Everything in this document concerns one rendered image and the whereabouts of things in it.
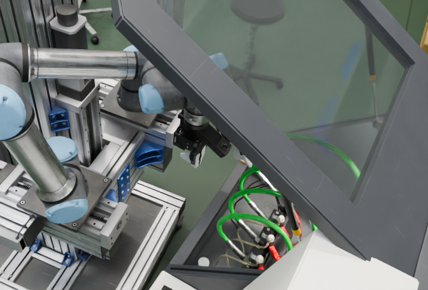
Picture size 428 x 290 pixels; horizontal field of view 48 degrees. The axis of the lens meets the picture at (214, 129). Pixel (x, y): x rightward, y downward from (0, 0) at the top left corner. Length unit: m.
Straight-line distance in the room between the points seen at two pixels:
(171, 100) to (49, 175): 0.37
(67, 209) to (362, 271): 0.79
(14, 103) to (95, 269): 1.48
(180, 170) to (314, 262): 2.10
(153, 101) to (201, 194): 1.77
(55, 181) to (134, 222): 1.27
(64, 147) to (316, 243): 0.81
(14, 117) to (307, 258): 0.68
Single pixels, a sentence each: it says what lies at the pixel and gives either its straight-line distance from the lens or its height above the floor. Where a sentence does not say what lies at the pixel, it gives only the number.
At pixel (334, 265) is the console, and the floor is 1.55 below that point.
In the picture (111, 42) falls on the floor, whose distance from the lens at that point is 3.93.
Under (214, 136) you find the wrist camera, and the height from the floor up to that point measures 1.39.
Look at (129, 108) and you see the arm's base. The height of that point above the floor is 1.06.
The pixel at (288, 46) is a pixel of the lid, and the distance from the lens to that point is 1.14.
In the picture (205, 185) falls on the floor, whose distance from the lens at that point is 2.97.
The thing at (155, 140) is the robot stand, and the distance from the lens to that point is 1.97.
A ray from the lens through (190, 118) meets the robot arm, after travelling 1.29.
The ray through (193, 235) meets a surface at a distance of 1.68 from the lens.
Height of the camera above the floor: 2.40
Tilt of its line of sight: 47 degrees down
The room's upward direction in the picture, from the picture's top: 9 degrees clockwise
